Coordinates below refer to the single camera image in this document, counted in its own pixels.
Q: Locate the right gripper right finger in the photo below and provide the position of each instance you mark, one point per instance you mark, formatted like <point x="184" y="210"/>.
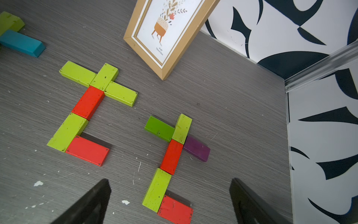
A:
<point x="250" y="208"/>

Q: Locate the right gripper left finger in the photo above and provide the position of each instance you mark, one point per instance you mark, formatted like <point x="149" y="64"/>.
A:
<point x="90" y="208"/>

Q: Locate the lime block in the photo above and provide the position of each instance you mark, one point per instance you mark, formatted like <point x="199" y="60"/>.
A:
<point x="121" y="93"/>
<point x="182" y="128"/>
<point x="77" y="73"/>
<point x="10" y="22"/>
<point x="156" y="190"/>
<point x="69" y="129"/>
<point x="107" y="74"/>

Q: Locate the red block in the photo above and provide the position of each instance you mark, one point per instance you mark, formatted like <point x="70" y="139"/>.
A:
<point x="172" y="156"/>
<point x="88" y="151"/>
<point x="175" y="211"/>
<point x="89" y="103"/>

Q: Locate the purple block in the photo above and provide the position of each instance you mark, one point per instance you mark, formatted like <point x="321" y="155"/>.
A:
<point x="197" y="149"/>

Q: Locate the green block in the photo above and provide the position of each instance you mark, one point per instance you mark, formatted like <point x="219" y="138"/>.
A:
<point x="159" y="129"/>

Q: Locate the lime block top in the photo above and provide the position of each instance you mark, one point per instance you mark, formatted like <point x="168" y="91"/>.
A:
<point x="77" y="73"/>

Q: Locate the teal block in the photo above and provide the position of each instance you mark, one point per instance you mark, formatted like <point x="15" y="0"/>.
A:
<point x="22" y="43"/>

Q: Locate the wooden picture frame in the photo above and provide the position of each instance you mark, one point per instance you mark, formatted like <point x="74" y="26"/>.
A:
<point x="161" y="31"/>

